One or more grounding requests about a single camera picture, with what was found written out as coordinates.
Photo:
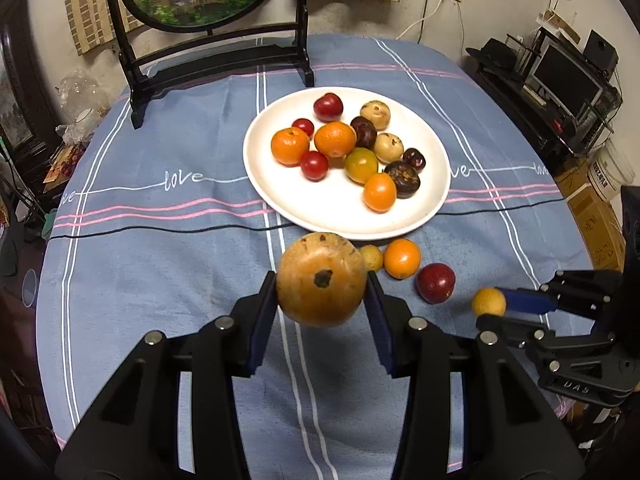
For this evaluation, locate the large red plum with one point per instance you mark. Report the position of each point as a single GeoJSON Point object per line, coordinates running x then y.
{"type": "Point", "coordinates": [329, 107]}

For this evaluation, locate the tan round fruit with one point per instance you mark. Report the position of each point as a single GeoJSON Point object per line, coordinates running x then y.
{"type": "Point", "coordinates": [377, 113]}

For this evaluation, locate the tan spotted passion fruit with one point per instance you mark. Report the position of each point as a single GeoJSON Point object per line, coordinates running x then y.
{"type": "Point", "coordinates": [388, 148]}

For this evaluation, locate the small red cherry tomato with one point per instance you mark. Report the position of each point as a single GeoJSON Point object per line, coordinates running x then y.
{"type": "Point", "coordinates": [304, 124]}

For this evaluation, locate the green orange mandarin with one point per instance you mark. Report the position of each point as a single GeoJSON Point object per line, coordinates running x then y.
{"type": "Point", "coordinates": [361, 164]}

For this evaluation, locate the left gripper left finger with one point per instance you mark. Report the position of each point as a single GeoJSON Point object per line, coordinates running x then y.
{"type": "Point", "coordinates": [130, 430]}

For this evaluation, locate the black framed round goldfish screen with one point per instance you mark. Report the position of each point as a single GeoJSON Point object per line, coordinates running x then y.
{"type": "Point", "coordinates": [206, 51]}

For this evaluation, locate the large orange mandarin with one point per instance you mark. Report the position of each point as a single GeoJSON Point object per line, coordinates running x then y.
{"type": "Point", "coordinates": [289, 145]}

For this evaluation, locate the dark brown mangosteen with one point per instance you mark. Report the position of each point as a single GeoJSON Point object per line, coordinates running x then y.
{"type": "Point", "coordinates": [405, 177]}

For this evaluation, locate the small green yellow fruit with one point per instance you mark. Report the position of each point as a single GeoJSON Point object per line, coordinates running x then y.
{"type": "Point", "coordinates": [372, 257]}

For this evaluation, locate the cardboard box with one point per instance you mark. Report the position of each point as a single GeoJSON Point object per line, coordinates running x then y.
{"type": "Point", "coordinates": [594, 217]}

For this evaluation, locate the small orange mandarin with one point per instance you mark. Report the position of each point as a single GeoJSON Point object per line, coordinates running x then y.
{"type": "Point", "coordinates": [379, 193]}

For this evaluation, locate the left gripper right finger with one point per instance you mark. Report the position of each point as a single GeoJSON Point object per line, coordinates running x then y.
{"type": "Point", "coordinates": [509, 429]}

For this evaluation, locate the computer monitor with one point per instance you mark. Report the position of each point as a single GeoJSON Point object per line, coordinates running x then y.
{"type": "Point", "coordinates": [568, 83]}

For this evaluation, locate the white round plate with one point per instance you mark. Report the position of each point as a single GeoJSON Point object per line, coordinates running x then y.
{"type": "Point", "coordinates": [335, 203]}

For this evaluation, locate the large tan spotted fruit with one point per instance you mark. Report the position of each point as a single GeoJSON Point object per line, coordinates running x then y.
{"type": "Point", "coordinates": [321, 280]}

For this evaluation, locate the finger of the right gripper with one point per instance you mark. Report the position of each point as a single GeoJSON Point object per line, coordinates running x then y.
{"type": "Point", "coordinates": [531, 338]}
{"type": "Point", "coordinates": [577, 292]}

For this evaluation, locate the blue plaid tablecloth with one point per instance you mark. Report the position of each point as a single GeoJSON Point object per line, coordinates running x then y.
{"type": "Point", "coordinates": [160, 229]}

